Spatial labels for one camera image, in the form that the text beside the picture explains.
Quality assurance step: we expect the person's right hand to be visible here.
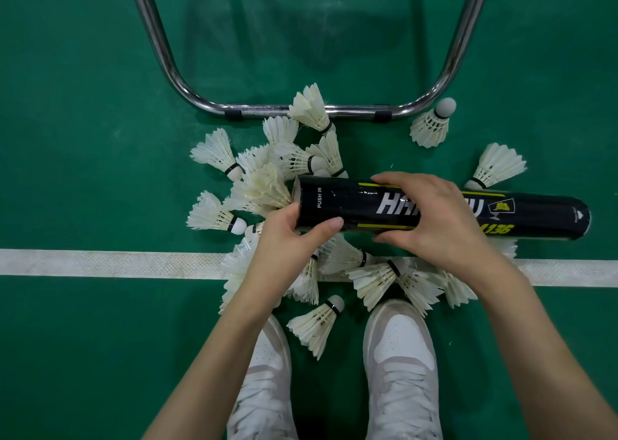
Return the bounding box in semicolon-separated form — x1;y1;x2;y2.
370;171;512;296

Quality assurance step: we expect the person's left hand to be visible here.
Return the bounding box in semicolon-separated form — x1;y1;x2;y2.
241;204;344;310

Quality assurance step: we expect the black shuttlecock tube green stripe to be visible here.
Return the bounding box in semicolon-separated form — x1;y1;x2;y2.
292;173;592;242

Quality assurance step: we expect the pile of white shuttlecocks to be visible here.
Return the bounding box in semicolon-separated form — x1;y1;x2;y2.
185;82;528;361

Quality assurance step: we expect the black chair with chrome frame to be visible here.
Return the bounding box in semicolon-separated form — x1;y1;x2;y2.
124;0;497;120

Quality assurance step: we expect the person's right forearm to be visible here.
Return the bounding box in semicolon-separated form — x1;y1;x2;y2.
478;270;618;440

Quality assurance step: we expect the person's left forearm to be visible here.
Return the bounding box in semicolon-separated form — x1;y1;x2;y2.
142;289;276;440

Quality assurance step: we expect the person's left shoe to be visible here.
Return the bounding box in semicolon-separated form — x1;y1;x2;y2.
227;314;298;440

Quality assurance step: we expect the person's shoe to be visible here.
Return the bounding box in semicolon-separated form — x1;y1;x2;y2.
227;314;298;440
362;299;443;440

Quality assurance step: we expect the person's right shoe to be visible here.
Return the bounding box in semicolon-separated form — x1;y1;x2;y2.
362;299;443;440

